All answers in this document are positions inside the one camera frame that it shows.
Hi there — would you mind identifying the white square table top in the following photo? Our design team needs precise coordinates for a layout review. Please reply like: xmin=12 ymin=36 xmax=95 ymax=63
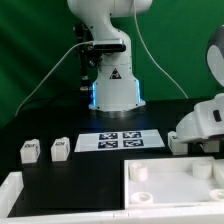
xmin=124 ymin=157 xmax=224 ymax=209

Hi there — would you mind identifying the white sheet with markers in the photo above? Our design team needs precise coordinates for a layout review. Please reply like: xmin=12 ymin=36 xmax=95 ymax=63
xmin=75 ymin=129 xmax=164 ymax=152

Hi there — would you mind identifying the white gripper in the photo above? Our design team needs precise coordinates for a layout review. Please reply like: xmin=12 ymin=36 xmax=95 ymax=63
xmin=176 ymin=93 xmax=224 ymax=143

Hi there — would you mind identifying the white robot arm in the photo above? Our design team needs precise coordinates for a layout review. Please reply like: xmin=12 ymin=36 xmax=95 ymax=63
xmin=67 ymin=0 xmax=224 ymax=143

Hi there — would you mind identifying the white L-shaped obstacle fence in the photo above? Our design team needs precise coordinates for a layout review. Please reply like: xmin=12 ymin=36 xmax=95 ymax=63
xmin=0 ymin=159 xmax=224 ymax=224

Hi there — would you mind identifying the white camera cable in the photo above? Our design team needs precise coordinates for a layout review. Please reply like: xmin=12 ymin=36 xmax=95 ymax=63
xmin=14 ymin=40 xmax=94 ymax=118

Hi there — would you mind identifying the grey camera on mount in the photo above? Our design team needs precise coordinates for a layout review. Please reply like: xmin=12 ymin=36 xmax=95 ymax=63
xmin=92 ymin=39 xmax=126 ymax=53

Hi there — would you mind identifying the white cable behind robot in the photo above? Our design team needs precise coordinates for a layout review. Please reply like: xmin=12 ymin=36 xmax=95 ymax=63
xmin=132 ymin=0 xmax=190 ymax=100

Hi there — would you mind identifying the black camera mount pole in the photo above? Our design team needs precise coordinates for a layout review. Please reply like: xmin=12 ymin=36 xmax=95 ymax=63
xmin=73 ymin=23 xmax=93 ymax=92

